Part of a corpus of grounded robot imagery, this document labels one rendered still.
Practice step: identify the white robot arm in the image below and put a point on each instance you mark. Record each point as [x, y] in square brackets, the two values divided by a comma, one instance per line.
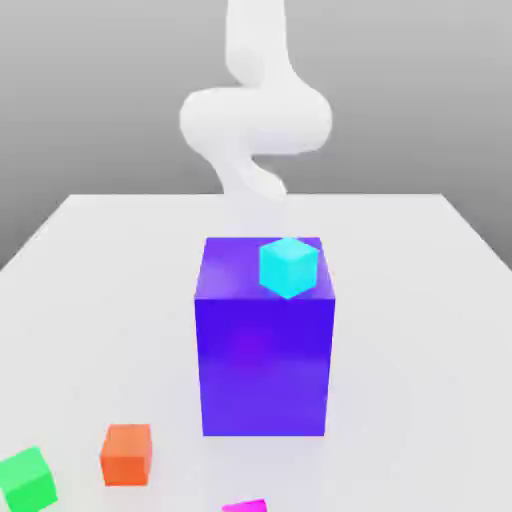
[256, 116]

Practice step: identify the small cyan cube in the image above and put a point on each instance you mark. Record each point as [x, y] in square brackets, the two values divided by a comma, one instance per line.
[288, 268]

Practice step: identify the small orange cube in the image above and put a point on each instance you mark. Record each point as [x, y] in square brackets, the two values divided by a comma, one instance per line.
[126, 456]

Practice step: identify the small magenta cube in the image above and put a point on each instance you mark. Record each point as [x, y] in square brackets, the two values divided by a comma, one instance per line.
[246, 506]

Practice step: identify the small green cube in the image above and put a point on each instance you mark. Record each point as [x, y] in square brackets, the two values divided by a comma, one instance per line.
[26, 480]

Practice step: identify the large purple box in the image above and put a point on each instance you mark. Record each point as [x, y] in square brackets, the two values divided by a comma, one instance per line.
[262, 360]

